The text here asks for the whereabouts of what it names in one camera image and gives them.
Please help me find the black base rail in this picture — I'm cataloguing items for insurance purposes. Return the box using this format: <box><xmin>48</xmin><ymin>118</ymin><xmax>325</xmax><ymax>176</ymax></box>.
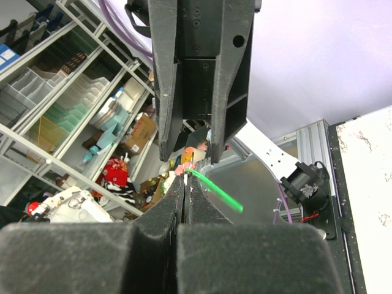
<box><xmin>296</xmin><ymin>120</ymin><xmax>367</xmax><ymax>293</ymax></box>

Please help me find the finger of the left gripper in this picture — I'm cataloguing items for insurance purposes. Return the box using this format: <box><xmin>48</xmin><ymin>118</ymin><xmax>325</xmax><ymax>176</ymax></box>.
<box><xmin>148</xmin><ymin>1</ymin><xmax>183</xmax><ymax>161</ymax></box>
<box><xmin>211</xmin><ymin>1</ymin><xmax>254</xmax><ymax>164</ymax></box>

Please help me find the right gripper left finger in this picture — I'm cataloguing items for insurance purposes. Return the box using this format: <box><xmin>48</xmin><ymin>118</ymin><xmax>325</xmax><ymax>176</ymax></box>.
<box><xmin>1</xmin><ymin>176</ymin><xmax>184</xmax><ymax>293</ymax></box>

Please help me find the metal storage shelf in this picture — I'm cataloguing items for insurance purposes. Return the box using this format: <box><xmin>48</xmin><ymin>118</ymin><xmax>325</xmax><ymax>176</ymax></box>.
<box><xmin>1</xmin><ymin>1</ymin><xmax>154</xmax><ymax>215</ymax></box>

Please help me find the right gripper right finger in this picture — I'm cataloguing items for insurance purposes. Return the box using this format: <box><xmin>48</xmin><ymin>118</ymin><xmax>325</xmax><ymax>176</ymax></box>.
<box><xmin>176</xmin><ymin>176</ymin><xmax>345</xmax><ymax>294</ymax></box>

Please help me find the red and white robot device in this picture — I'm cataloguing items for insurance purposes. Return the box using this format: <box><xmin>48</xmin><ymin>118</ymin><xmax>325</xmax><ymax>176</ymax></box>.
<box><xmin>27</xmin><ymin>186</ymin><xmax>115</xmax><ymax>224</ymax></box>

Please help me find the green key tag with keyring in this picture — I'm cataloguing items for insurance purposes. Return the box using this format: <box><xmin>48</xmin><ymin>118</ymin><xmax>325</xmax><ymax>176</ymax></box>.
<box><xmin>183</xmin><ymin>152</ymin><xmax>243</xmax><ymax>213</ymax></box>

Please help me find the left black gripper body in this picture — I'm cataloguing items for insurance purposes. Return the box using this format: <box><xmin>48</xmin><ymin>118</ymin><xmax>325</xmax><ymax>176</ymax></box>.
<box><xmin>146</xmin><ymin>0</ymin><xmax>263</xmax><ymax>120</ymax></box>

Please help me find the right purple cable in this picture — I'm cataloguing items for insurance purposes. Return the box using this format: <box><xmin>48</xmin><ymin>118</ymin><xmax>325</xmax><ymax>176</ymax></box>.
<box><xmin>272</xmin><ymin>182</ymin><xmax>293</xmax><ymax>224</ymax></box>

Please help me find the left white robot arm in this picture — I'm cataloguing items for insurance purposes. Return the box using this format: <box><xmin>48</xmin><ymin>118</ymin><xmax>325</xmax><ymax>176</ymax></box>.
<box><xmin>148</xmin><ymin>1</ymin><xmax>330</xmax><ymax>214</ymax></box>

